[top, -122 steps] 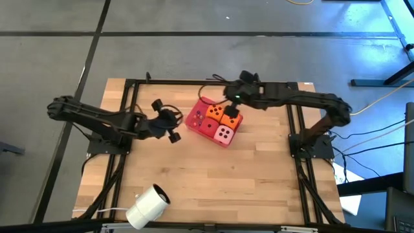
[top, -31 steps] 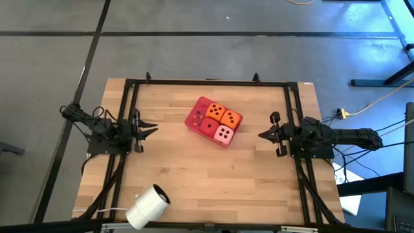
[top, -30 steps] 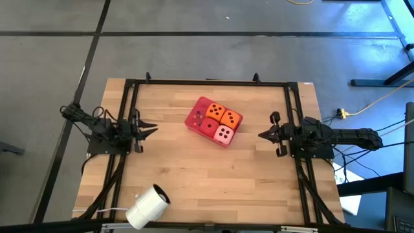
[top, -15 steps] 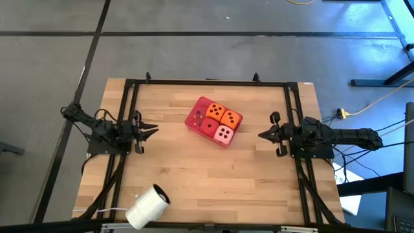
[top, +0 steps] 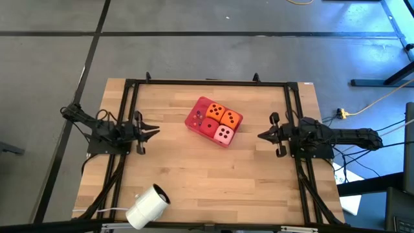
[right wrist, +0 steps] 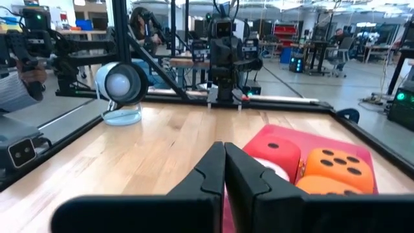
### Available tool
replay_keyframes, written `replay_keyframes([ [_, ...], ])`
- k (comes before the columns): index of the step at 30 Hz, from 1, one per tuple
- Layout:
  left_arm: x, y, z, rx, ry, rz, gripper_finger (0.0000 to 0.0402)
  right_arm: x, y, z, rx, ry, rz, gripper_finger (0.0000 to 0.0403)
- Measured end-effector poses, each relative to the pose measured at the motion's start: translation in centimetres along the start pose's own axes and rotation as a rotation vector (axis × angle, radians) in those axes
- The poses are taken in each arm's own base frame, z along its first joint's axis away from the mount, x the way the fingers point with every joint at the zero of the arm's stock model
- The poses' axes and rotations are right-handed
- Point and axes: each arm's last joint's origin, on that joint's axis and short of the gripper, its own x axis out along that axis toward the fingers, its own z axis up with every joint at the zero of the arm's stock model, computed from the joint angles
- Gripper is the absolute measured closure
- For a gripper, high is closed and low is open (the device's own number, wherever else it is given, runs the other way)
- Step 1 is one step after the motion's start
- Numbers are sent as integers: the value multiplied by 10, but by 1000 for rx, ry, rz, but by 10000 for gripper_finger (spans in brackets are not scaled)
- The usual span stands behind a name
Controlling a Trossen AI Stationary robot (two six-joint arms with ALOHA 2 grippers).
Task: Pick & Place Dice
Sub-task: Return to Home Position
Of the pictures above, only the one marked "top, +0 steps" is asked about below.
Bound black equipment box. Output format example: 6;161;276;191
384;186;414;233

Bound black aluminium table frame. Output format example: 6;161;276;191
72;71;347;227

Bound large red foam die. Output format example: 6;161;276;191
199;117;220;139

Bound orange floor cable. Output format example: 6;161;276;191
348;77;414;116

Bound white cylindrical spotlight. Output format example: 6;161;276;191
125;183;171;230

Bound grey panel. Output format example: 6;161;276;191
402;102;414;195

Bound pink plastic bin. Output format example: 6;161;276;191
184;96;244;149

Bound black floor cable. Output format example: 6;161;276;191
323;115;414;179

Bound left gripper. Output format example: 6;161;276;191
121;111;161;155

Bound large orange foam die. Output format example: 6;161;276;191
205;102;226;123
219;109;242;131

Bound white paper sheet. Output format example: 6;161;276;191
332;161;363;217

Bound dark furniture leg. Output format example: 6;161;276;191
0;140;26;156

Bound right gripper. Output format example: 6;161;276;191
257;112;303;159

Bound black floor beam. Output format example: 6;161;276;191
336;171;405;197

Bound large pale pink foam die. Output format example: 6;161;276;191
213;124;235;146

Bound black desk frame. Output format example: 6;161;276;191
351;0;414;87

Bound white lamp cable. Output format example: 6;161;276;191
71;206;130;214

